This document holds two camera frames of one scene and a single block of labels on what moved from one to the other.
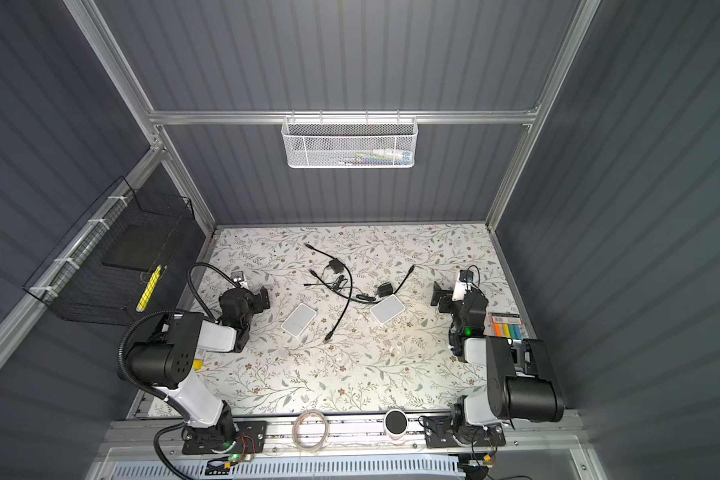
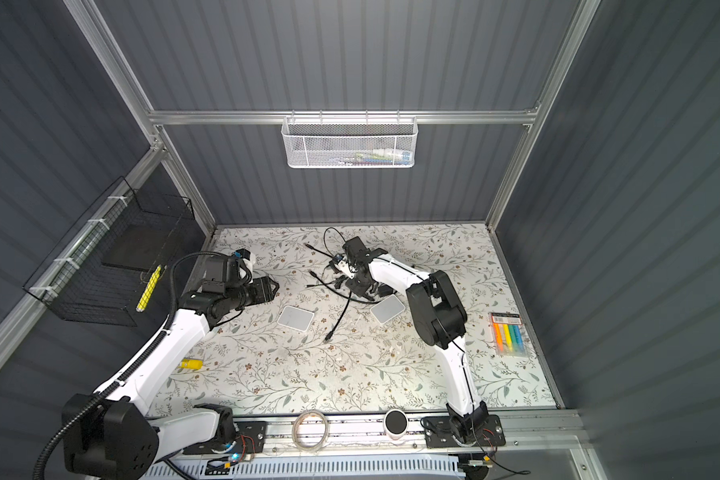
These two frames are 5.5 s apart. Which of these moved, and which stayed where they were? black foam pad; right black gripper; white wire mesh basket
Moved: right black gripper
Stayed: black foam pad; white wire mesh basket
